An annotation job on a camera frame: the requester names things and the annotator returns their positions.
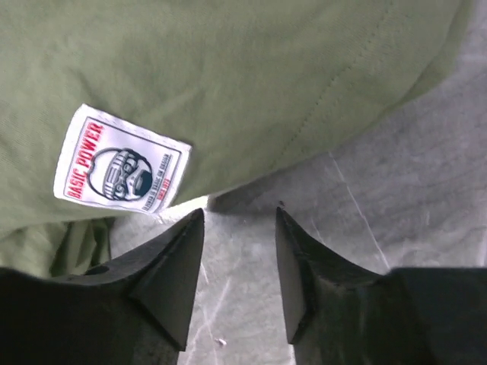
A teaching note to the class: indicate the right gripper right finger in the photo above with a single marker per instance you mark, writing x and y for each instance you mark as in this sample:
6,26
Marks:
337,312

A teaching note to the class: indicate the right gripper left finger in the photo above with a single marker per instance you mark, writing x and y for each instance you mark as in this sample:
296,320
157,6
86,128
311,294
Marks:
134,309

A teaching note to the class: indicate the green printed tank top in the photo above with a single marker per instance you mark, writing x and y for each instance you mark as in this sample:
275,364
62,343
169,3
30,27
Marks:
109,107

